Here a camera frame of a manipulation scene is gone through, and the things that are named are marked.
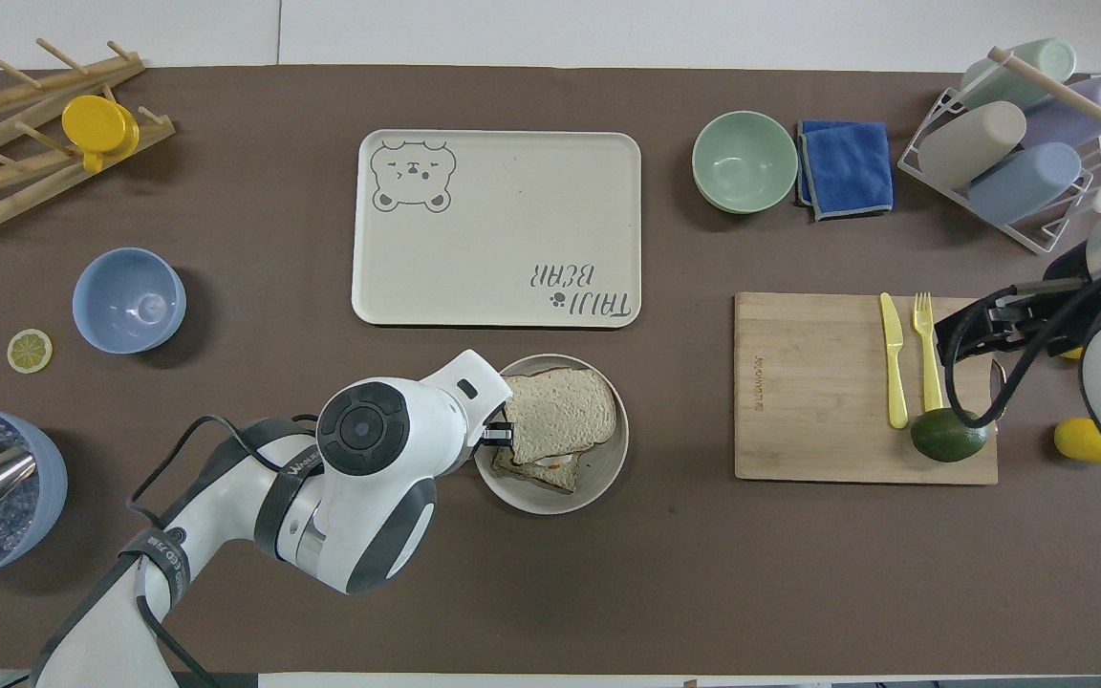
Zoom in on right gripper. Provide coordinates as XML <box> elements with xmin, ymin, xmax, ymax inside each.
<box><xmin>935</xmin><ymin>248</ymin><xmax>1101</xmax><ymax>365</ymax></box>

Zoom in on toast bread slice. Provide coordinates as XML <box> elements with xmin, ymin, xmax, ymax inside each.
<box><xmin>500</xmin><ymin>368</ymin><xmax>618</xmax><ymax>467</ymax></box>

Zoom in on sandwich base with filling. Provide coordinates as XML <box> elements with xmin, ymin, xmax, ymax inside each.
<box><xmin>490</xmin><ymin>440</ymin><xmax>583</xmax><ymax>496</ymax></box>

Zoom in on beige round plate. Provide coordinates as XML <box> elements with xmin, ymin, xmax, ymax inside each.
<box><xmin>471</xmin><ymin>354</ymin><xmax>630</xmax><ymax>517</ymax></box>

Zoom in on yellow plastic fork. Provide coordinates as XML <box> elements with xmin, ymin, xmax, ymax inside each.
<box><xmin>911</xmin><ymin>291</ymin><xmax>945</xmax><ymax>415</ymax></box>

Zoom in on yellow plastic knife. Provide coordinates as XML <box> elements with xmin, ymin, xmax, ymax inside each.
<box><xmin>878</xmin><ymin>292</ymin><xmax>910</xmax><ymax>431</ymax></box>

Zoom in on green avocado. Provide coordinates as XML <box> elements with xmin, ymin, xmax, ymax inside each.
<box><xmin>910</xmin><ymin>408</ymin><xmax>989</xmax><ymax>464</ymax></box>

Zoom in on blue cup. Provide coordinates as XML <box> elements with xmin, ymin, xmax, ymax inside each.
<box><xmin>967</xmin><ymin>141</ymin><xmax>1084</xmax><ymax>226</ymax></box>

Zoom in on beige cup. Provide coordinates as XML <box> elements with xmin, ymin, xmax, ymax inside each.
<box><xmin>918</xmin><ymin>100</ymin><xmax>1028</xmax><ymax>193</ymax></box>

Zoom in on wooden cutting board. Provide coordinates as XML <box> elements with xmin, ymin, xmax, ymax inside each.
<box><xmin>733</xmin><ymin>291</ymin><xmax>1000</xmax><ymax>486</ymax></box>

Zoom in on cream tray with bear print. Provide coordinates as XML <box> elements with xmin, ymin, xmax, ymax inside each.
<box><xmin>351</xmin><ymin>129</ymin><xmax>643</xmax><ymax>330</ymax></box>

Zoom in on blue cloth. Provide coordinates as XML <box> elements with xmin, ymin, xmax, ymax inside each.
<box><xmin>795</xmin><ymin>119</ymin><xmax>896</xmax><ymax>224</ymax></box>

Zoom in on wooden rod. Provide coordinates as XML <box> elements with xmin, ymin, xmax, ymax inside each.
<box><xmin>987</xmin><ymin>46</ymin><xmax>1101</xmax><ymax>160</ymax></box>

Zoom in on purple cup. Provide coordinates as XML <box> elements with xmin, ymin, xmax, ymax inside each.
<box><xmin>1023</xmin><ymin>75</ymin><xmax>1101</xmax><ymax>151</ymax></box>

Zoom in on green cup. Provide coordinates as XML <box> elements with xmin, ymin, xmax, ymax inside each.
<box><xmin>959</xmin><ymin>37</ymin><xmax>1078</xmax><ymax>112</ymax></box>

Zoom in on green bowl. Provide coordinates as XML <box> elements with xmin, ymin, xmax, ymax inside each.
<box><xmin>691</xmin><ymin>111</ymin><xmax>800</xmax><ymax>215</ymax></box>

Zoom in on small blue bowl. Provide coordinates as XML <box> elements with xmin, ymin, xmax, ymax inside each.
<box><xmin>72</xmin><ymin>247</ymin><xmax>188</xmax><ymax>355</ymax></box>

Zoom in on large blue bowl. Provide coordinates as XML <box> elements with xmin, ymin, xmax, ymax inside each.
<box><xmin>0</xmin><ymin>405</ymin><xmax>69</xmax><ymax>585</ymax></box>

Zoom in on lemon slice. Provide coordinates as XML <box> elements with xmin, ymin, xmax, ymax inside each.
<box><xmin>7</xmin><ymin>329</ymin><xmax>54</xmax><ymax>375</ymax></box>

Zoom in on clear ice cubes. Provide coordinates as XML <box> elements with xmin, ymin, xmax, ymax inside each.
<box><xmin>0</xmin><ymin>422</ymin><xmax>42</xmax><ymax>553</ymax></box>

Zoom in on yellow cup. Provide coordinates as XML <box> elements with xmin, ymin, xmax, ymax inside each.
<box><xmin>61</xmin><ymin>94</ymin><xmax>141</xmax><ymax>174</ymax></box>

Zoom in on black cable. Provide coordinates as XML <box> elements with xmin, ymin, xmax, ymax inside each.
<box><xmin>940</xmin><ymin>250</ymin><xmax>1101</xmax><ymax>429</ymax></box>
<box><xmin>126</xmin><ymin>414</ymin><xmax>322</xmax><ymax>528</ymax></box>

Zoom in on white wire rack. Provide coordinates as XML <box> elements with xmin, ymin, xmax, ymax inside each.
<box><xmin>897</xmin><ymin>71</ymin><xmax>1101</xmax><ymax>255</ymax></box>

